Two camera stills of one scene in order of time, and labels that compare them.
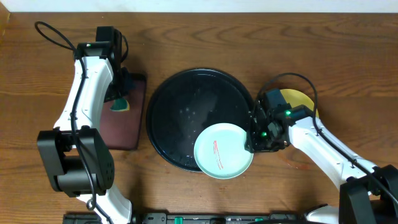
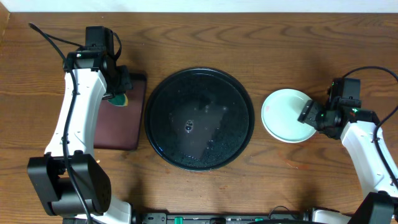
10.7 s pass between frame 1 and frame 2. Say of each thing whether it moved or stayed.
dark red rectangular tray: stayed
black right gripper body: moved
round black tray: stayed
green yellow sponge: moved
